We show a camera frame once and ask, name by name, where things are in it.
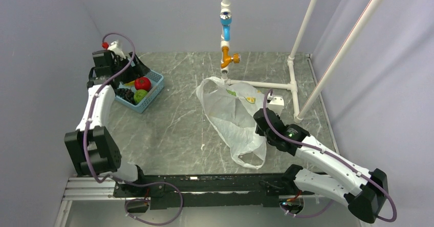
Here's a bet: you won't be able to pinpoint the red fake tomato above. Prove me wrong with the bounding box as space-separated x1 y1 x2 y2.
134 77 153 92

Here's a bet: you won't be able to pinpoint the green fake fruit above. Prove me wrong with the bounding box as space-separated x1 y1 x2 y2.
133 89 148 105

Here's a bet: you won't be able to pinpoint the dark purple fake grapes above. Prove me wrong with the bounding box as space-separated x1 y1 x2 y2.
116 88 136 105

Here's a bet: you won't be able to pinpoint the white printed plastic bag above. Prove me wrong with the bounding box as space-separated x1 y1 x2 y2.
196 77 267 170

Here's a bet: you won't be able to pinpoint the yellow fake fruit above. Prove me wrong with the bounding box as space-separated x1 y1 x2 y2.
123 81 135 87

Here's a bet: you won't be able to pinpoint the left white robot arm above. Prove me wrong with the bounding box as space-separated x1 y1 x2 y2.
64 50 150 196

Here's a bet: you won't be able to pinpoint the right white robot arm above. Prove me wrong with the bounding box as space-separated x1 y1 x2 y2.
253 108 389 223

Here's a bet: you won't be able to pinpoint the light blue plastic basket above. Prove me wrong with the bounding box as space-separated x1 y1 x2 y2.
115 58 165 114

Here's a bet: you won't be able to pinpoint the orange pipe tap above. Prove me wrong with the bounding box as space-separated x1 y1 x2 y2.
221 46 241 69

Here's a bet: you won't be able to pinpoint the blue pipe valve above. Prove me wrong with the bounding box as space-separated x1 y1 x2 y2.
220 9 232 41

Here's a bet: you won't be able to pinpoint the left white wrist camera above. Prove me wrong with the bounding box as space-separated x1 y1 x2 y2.
101 40 127 60

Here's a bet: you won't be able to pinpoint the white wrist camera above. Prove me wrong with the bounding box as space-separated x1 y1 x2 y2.
267 95 285 116
101 40 127 60

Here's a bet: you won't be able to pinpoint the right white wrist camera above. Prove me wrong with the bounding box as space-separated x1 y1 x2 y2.
267 95 285 116

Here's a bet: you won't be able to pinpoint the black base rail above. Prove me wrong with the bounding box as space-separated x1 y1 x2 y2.
113 173 298 210

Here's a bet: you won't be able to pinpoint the white PVC pipe frame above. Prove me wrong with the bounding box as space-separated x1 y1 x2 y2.
221 0 382 124

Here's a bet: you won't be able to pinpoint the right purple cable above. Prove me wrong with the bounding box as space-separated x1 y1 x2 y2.
262 88 398 223

